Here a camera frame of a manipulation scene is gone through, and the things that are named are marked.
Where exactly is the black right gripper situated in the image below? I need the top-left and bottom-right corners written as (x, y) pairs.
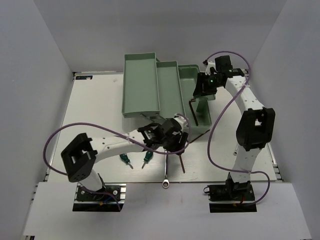
top-left (193, 71), bottom-right (223, 96)

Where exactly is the dark hex key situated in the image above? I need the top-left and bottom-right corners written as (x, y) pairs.
top-left (178, 154), bottom-right (186, 174)
top-left (188, 129), bottom-right (210, 144)
top-left (188, 98), bottom-right (199, 126)

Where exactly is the green handled screwdriver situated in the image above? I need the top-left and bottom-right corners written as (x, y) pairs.
top-left (141, 151), bottom-right (154, 169)
top-left (119, 153), bottom-right (134, 170)

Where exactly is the green plastic toolbox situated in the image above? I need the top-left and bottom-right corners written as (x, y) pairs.
top-left (121, 52), bottom-right (212, 134)

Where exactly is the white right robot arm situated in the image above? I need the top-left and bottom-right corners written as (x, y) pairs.
top-left (193, 55), bottom-right (276, 200)

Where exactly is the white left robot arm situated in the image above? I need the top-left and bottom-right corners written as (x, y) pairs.
top-left (61, 114), bottom-right (189, 200)

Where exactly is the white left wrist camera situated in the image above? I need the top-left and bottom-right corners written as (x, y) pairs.
top-left (173, 113), bottom-right (189, 129)

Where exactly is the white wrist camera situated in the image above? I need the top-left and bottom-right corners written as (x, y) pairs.
top-left (203, 60), bottom-right (217, 76)
top-left (173, 113), bottom-right (189, 129)

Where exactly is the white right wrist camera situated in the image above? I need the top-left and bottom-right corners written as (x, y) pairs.
top-left (203, 60), bottom-right (217, 76)

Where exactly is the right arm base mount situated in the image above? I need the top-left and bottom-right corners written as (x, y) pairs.
top-left (203, 184), bottom-right (257, 213)

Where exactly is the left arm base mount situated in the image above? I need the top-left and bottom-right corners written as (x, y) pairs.
top-left (72, 183), bottom-right (126, 213)

